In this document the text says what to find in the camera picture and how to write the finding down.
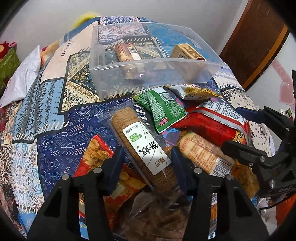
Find orange small cracker bag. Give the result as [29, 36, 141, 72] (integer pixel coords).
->
[231, 161, 259, 199]

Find large red snack bag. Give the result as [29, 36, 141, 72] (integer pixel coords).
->
[173, 99, 250, 147]

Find orange cracker sleeve pack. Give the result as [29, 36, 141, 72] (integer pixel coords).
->
[178, 132, 236, 177]

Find tan cracker block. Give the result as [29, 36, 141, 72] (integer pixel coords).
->
[170, 43, 206, 61]

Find clear plastic storage bin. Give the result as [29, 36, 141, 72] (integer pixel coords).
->
[89, 22, 224, 101]

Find red fried snack bag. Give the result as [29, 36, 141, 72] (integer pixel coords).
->
[74, 135, 146, 229]

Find brown striped biscuit pack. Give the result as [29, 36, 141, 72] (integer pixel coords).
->
[113, 42, 142, 79]

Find green snack packet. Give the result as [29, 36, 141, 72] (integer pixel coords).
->
[133, 86, 187, 133]

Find round brown biscuit roll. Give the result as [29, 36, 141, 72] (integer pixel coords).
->
[99, 105, 178, 199]

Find white pillow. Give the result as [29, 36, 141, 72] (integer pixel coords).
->
[1, 45, 41, 108]

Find yellow noodle snack packet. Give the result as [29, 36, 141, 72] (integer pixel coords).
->
[169, 84, 222, 101]

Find yellow plush toy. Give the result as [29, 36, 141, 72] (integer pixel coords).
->
[72, 11, 99, 30]

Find green storage crate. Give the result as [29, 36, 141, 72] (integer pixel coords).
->
[0, 41, 21, 95]

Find brown wooden door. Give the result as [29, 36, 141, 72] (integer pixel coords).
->
[220, 1, 290, 90]

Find clear bag brown cookies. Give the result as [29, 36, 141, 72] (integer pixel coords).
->
[113, 188, 192, 240]

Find blue patchwork bed quilt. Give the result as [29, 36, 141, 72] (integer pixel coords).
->
[0, 15, 276, 240]

